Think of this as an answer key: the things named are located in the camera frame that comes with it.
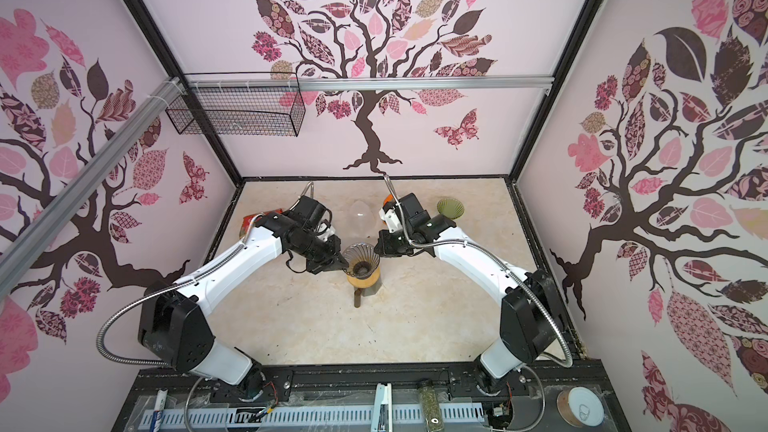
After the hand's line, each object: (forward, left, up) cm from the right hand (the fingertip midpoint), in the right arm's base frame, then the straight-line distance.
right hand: (375, 246), depth 81 cm
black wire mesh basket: (+44, +45, +18) cm, 65 cm away
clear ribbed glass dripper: (-2, +4, -4) cm, 6 cm away
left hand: (-6, +7, -2) cm, 10 cm away
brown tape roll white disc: (-37, -47, -11) cm, 60 cm away
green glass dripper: (+22, -26, -11) cm, 35 cm away
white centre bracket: (-34, -2, -14) cm, 36 cm away
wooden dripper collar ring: (-8, +3, -7) cm, 11 cm away
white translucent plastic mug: (+21, +6, -16) cm, 27 cm away
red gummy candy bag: (+19, +46, -13) cm, 52 cm away
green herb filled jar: (-36, -13, -13) cm, 40 cm away
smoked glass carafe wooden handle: (-8, +3, -12) cm, 15 cm away
